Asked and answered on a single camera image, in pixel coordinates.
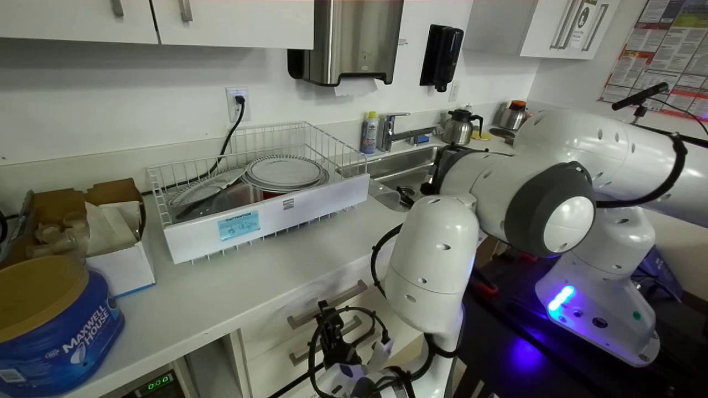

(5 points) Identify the white top drawer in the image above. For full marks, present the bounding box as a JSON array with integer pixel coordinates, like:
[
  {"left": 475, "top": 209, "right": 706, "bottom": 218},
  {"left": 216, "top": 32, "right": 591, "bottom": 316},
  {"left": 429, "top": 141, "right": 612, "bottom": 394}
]
[{"left": 242, "top": 257, "right": 372, "bottom": 352}]

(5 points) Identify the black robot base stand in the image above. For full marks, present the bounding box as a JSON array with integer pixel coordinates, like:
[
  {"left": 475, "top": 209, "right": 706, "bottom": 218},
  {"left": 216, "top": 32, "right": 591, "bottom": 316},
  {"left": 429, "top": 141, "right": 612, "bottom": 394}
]
[{"left": 454, "top": 254, "right": 708, "bottom": 398}]

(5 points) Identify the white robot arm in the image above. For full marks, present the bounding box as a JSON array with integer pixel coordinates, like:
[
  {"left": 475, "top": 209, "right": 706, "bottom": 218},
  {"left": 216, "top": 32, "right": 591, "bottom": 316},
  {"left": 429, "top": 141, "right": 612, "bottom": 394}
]
[{"left": 385, "top": 108, "right": 708, "bottom": 368}]

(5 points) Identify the dish soap bottle yellow cap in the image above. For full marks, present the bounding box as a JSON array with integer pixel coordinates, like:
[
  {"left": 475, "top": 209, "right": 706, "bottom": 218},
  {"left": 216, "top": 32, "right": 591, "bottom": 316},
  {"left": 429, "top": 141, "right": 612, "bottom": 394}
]
[{"left": 361, "top": 111, "right": 378, "bottom": 156}]

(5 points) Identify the stainless steel sink basin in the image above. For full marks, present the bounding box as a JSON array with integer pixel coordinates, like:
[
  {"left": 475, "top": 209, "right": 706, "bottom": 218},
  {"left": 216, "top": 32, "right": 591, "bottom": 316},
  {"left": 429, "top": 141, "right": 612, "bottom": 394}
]
[{"left": 337, "top": 146, "right": 436, "bottom": 212}]

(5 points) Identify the glass lid in rack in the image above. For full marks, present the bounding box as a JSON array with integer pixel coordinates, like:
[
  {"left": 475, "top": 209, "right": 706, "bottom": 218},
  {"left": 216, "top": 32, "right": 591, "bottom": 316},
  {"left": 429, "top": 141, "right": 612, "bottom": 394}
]
[{"left": 245, "top": 156, "right": 325, "bottom": 190}]

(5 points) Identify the chrome sink faucet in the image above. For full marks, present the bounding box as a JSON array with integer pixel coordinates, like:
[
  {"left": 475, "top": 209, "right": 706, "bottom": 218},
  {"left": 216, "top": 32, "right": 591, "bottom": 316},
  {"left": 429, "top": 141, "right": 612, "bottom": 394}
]
[{"left": 375, "top": 114, "right": 433, "bottom": 153}]

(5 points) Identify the steel thermos carafe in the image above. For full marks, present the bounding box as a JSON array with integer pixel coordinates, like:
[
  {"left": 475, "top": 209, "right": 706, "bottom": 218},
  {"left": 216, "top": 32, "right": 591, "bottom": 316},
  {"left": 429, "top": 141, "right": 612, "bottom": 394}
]
[{"left": 443, "top": 108, "right": 485, "bottom": 146}]

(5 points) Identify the steel paper towel dispenser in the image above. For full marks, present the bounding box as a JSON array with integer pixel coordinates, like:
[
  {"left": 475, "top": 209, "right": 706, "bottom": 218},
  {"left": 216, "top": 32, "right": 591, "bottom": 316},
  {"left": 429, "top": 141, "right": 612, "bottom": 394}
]
[{"left": 288, "top": 0, "right": 405, "bottom": 86}]

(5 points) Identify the black soap dispenser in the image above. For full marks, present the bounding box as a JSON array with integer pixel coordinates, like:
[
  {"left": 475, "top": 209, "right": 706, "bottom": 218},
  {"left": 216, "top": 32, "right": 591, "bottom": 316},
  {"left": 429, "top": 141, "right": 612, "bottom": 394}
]
[{"left": 420, "top": 25, "right": 465, "bottom": 93}]

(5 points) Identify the white upper cabinet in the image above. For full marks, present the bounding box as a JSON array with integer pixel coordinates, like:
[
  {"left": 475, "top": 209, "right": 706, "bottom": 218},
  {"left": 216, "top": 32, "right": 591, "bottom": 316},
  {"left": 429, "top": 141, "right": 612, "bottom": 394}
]
[{"left": 0, "top": 0, "right": 315, "bottom": 48}]

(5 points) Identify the cardboard box with napkins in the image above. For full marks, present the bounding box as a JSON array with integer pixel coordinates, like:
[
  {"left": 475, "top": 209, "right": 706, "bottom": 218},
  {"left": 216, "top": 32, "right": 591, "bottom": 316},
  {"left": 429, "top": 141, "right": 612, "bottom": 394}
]
[{"left": 9, "top": 180, "right": 158, "bottom": 296}]

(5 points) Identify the blue coffee canister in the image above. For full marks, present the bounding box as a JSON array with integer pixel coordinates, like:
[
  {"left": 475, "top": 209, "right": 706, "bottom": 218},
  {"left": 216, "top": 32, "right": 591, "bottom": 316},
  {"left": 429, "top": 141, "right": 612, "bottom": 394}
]
[{"left": 0, "top": 254, "right": 124, "bottom": 398}]

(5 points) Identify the white wire dish rack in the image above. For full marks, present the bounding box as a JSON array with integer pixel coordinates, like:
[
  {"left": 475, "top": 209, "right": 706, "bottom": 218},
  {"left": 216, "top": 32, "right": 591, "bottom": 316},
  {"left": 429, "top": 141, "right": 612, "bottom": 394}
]
[{"left": 149, "top": 121, "right": 370, "bottom": 265}]

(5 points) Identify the black power cord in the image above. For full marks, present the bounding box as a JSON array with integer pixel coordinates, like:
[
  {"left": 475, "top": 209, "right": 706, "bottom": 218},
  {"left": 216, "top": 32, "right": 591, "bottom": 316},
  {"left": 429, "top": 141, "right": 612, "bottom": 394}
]
[{"left": 139, "top": 93, "right": 248, "bottom": 200}]

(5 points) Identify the white framed wall sign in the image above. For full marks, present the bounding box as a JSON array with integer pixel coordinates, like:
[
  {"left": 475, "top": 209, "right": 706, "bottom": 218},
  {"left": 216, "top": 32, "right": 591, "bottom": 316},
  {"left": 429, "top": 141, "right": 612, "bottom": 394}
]
[{"left": 519, "top": 0, "right": 619, "bottom": 59}]

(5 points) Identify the wall safety poster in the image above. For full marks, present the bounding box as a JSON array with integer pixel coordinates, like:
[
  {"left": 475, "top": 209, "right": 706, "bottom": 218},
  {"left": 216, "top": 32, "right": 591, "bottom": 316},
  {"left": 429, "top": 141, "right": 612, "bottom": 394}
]
[{"left": 602, "top": 0, "right": 708, "bottom": 121}]

